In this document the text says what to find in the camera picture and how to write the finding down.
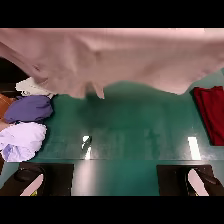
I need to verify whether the pink garment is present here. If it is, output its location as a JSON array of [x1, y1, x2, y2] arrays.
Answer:
[[0, 27, 224, 100]]

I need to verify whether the purple garment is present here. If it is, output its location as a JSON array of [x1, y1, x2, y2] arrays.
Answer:
[[3, 94, 55, 125]]

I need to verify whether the cream garment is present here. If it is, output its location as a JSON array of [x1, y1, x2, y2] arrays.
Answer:
[[15, 76, 56, 100]]

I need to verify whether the pale lilac garment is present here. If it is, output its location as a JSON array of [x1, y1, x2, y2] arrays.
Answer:
[[0, 121, 48, 163]]

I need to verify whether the red garment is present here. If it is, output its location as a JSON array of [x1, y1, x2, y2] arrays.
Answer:
[[189, 85, 224, 147]]

